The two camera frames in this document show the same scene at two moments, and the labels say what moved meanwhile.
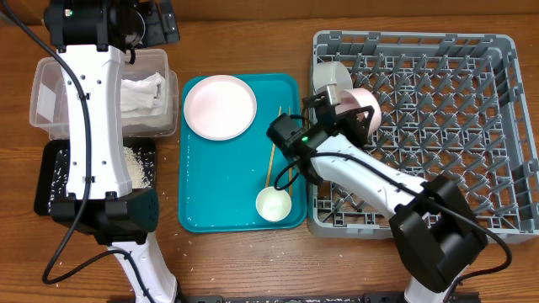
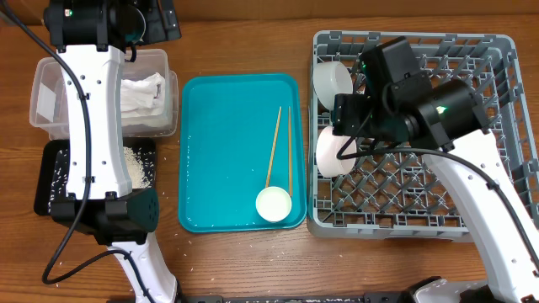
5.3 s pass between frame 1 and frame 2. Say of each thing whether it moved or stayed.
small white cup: stayed
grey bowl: stayed
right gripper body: moved
